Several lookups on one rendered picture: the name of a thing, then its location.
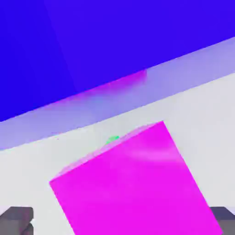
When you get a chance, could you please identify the small green cube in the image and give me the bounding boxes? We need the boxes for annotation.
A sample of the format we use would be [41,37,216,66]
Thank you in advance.
[105,135,120,145]

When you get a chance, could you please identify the large blue box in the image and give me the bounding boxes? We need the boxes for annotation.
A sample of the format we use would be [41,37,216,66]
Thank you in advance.
[0,0,235,123]

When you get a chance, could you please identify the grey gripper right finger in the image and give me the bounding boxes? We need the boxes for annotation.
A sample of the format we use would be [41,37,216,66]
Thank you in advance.
[209,206,235,235]

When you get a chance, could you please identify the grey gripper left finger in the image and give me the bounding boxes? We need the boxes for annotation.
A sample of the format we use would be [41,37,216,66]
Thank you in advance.
[0,206,34,235]

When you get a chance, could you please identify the small magenta cube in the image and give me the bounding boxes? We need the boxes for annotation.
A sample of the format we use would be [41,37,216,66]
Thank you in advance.
[48,120,224,235]

